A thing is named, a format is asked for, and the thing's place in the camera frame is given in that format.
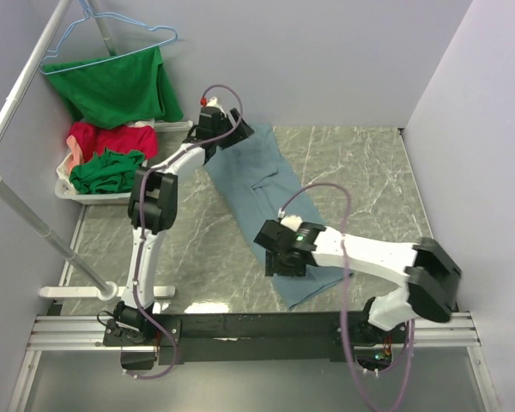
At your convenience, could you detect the grey-blue polo shirt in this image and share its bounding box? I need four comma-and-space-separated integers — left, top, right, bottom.
204, 124, 342, 309

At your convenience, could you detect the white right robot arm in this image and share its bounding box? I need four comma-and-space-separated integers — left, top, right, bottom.
254, 216, 462, 342

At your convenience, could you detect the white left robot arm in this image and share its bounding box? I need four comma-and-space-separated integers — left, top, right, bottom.
113, 99, 254, 345

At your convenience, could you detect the hanging green t shirt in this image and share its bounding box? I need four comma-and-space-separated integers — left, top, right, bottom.
42, 47, 184, 129

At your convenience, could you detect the crumpled green t shirt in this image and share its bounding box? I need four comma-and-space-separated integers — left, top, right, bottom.
70, 148, 145, 195

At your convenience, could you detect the red t shirt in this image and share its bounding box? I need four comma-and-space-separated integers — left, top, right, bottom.
67, 122, 158, 162

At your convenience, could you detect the pink garment in basket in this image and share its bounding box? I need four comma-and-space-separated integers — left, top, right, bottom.
66, 135, 85, 172

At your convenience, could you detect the white plastic laundry basket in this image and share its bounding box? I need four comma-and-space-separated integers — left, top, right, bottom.
54, 153, 148, 205

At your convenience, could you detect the white clothes rack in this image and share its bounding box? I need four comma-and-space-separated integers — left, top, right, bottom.
0, 0, 194, 301

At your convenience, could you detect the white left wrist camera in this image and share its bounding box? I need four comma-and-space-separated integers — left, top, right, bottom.
200, 96, 224, 112

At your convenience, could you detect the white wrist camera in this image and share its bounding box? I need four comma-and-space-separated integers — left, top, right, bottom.
200, 96, 224, 112
278, 210, 303, 232

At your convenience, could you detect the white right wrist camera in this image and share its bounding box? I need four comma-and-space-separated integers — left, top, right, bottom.
278, 210, 303, 232

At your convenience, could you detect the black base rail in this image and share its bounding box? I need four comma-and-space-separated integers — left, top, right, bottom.
25, 311, 482, 373

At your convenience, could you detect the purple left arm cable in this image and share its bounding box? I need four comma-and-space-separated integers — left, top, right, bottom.
135, 84, 245, 382

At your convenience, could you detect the light blue wire hanger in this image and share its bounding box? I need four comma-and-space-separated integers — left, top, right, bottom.
39, 0, 179, 76

